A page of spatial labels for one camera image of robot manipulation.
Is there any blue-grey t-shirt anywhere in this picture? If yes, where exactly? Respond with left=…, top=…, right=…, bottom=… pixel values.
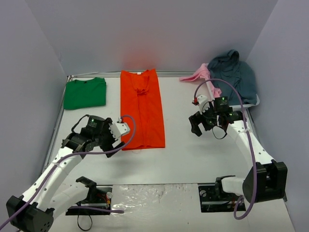
left=208, top=49, right=257, bottom=105

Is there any pink t-shirt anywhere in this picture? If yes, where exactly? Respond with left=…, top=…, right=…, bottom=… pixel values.
left=179, top=63, right=222, bottom=98

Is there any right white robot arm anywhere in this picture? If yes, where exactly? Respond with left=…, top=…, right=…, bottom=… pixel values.
left=189, top=95, right=288, bottom=203

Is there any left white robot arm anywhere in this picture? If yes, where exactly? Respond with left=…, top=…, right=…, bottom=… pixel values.
left=1, top=115, right=135, bottom=232

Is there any black cable loop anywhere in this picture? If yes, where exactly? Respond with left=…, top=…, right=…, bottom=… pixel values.
left=76, top=214, right=93, bottom=230

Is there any green folded t-shirt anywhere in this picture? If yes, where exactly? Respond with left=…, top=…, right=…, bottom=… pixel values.
left=63, top=77, right=107, bottom=110

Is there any orange t-shirt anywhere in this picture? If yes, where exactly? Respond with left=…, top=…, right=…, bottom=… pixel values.
left=120, top=69, right=166, bottom=150

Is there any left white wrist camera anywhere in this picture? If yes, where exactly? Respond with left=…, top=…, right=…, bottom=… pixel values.
left=109, top=117, right=130, bottom=140

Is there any white plastic basket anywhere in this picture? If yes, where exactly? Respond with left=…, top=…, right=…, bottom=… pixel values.
left=206, top=80, right=260, bottom=111

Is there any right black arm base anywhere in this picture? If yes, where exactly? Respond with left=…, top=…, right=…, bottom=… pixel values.
left=198, top=183, right=239, bottom=213

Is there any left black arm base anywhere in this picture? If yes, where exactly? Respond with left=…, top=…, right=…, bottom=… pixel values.
left=65, top=186, right=112, bottom=216

